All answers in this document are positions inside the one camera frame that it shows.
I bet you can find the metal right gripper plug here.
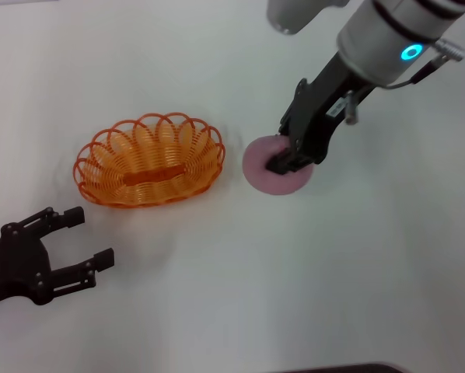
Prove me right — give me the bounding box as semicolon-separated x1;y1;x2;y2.
344;89;360;125

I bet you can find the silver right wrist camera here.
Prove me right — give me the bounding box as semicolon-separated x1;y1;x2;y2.
266;0;350;36

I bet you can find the pink round bun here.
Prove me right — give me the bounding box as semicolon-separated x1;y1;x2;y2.
242;134;315;195

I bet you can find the black arm connector cable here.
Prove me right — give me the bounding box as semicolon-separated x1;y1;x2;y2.
383;37;465;90

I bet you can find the orange woven plastic basket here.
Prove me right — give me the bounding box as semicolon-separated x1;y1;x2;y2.
72;111;226;210

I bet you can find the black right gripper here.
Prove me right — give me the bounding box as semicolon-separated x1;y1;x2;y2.
265;52;376;176

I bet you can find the dark curved robot base edge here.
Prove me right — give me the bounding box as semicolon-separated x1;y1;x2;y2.
278;361;408;373

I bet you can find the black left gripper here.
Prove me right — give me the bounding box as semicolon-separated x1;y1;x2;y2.
0;207;116;308

